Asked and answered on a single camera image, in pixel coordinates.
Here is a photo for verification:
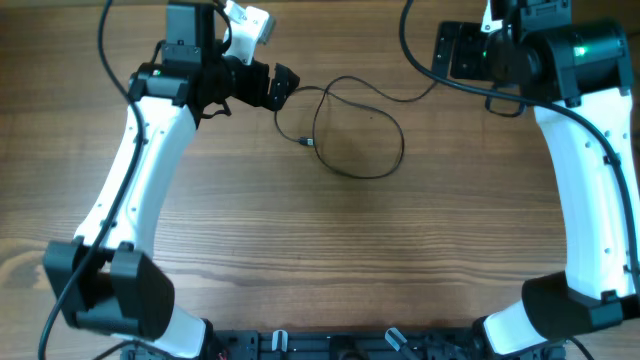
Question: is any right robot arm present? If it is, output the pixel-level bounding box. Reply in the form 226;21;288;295
428;1;639;359

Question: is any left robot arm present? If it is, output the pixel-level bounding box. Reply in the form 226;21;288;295
43;1;299;359

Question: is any left camera black cable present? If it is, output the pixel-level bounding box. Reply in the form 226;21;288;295
37;0;151;360

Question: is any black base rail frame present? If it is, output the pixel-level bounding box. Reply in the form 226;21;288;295
214;328;484;360

